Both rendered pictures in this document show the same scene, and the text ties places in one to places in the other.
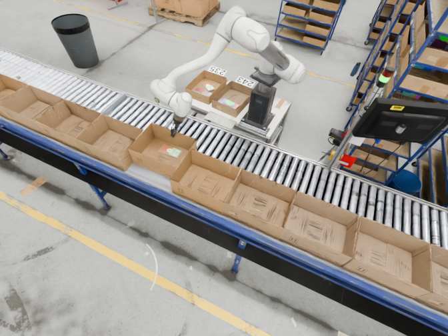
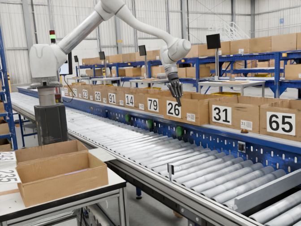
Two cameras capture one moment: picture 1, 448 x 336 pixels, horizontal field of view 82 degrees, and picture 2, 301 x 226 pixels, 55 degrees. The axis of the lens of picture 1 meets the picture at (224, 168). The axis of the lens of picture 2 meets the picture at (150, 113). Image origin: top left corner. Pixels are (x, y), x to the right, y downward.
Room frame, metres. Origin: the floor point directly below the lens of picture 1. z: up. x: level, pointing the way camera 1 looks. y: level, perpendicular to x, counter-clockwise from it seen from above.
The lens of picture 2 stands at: (3.13, 1.42, 1.32)
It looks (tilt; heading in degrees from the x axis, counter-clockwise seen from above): 10 degrees down; 216
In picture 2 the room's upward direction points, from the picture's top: 4 degrees counter-clockwise
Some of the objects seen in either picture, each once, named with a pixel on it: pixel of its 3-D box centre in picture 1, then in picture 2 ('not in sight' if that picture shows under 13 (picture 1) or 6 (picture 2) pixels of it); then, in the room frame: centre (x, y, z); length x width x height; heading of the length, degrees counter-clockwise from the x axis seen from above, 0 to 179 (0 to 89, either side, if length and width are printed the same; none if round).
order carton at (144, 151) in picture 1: (164, 151); (194, 107); (1.22, 0.45, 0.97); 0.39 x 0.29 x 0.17; 70
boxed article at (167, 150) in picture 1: (170, 151); not in sight; (1.28, 0.43, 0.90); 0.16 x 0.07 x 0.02; 70
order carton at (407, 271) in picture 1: (385, 255); (111, 94); (0.56, -0.98, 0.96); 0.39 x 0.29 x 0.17; 68
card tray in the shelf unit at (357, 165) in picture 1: (362, 156); not in sight; (1.85, -1.47, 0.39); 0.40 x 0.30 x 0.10; 159
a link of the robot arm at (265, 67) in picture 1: (272, 57); (42, 60); (1.92, -0.31, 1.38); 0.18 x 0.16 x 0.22; 44
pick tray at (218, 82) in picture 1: (206, 87); (61, 175); (2.29, 0.25, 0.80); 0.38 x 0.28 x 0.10; 156
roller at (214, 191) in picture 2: (125, 117); (239, 182); (1.82, 0.98, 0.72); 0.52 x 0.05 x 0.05; 159
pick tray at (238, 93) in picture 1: (233, 98); (51, 158); (2.13, -0.04, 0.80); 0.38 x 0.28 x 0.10; 152
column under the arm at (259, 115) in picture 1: (261, 104); (51, 128); (1.92, -0.30, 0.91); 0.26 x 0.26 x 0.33; 65
